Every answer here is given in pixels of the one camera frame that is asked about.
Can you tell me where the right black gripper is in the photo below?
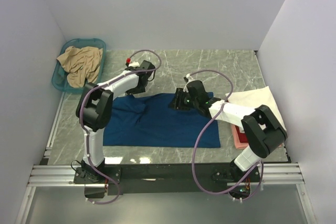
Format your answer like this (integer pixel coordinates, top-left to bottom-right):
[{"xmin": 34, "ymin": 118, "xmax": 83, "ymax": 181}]
[{"xmin": 167, "ymin": 88, "xmax": 199, "ymax": 112}]

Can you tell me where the blue t-shirt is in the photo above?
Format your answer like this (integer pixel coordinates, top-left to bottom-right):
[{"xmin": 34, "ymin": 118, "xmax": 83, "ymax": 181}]
[{"xmin": 103, "ymin": 93, "xmax": 209, "ymax": 147}]

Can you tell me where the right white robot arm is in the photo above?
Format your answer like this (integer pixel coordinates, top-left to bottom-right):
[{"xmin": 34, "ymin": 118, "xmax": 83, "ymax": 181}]
[{"xmin": 169, "ymin": 80, "xmax": 288, "ymax": 182}]

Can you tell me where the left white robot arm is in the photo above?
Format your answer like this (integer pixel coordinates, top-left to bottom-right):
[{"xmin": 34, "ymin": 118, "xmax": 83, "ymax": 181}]
[{"xmin": 76, "ymin": 58, "xmax": 158, "ymax": 183}]

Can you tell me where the beige t-shirt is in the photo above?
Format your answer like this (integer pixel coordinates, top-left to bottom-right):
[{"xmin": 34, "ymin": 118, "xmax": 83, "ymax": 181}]
[{"xmin": 57, "ymin": 46, "xmax": 103, "ymax": 88}]

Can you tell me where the folded red t-shirt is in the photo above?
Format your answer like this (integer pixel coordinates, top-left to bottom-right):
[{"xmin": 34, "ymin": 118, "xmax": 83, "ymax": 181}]
[{"xmin": 236, "ymin": 126, "xmax": 248, "ymax": 144}]

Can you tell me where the folded white t-shirt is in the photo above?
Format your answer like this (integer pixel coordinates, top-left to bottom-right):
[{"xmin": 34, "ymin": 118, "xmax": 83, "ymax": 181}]
[{"xmin": 228, "ymin": 86, "xmax": 287, "ymax": 131}]

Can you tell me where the folded pink t-shirt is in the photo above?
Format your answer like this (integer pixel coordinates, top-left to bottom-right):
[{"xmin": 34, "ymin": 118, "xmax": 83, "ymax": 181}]
[{"xmin": 230, "ymin": 124, "xmax": 249, "ymax": 150}]

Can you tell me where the teal plastic basket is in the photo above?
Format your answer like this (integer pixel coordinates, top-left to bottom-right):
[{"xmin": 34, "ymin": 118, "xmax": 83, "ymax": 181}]
[{"xmin": 51, "ymin": 38, "xmax": 107, "ymax": 94}]

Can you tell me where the black base beam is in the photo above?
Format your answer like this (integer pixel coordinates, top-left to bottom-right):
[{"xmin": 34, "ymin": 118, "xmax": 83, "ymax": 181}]
[{"xmin": 73, "ymin": 163, "xmax": 260, "ymax": 199}]

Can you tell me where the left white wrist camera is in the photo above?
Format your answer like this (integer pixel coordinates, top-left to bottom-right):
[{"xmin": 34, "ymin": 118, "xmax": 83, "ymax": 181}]
[{"xmin": 125, "ymin": 58, "xmax": 140, "ymax": 68}]

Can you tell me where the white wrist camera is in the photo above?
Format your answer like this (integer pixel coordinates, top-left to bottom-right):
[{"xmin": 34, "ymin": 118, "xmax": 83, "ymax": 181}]
[
  {"xmin": 183, "ymin": 73, "xmax": 195, "ymax": 91},
  {"xmin": 125, "ymin": 58, "xmax": 140, "ymax": 68}
]

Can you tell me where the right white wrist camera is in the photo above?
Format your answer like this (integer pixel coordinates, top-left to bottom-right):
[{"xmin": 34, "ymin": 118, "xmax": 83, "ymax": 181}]
[{"xmin": 183, "ymin": 73, "xmax": 195, "ymax": 91}]

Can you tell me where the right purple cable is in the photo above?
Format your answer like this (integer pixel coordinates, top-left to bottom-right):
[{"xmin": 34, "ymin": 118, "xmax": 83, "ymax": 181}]
[{"xmin": 184, "ymin": 69, "xmax": 264, "ymax": 201}]

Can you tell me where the purple cable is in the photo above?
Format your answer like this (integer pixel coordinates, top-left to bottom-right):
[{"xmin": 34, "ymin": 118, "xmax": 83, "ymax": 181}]
[
  {"xmin": 80, "ymin": 49, "xmax": 162, "ymax": 206},
  {"xmin": 184, "ymin": 69, "xmax": 264, "ymax": 201}
]

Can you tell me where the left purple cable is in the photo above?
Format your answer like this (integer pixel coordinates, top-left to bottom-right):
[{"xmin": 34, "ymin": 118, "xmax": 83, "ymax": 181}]
[{"xmin": 80, "ymin": 49, "xmax": 162, "ymax": 206}]

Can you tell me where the aluminium frame rail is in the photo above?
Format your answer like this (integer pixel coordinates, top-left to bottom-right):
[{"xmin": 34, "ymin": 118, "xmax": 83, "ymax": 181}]
[{"xmin": 27, "ymin": 93, "xmax": 318, "ymax": 223}]

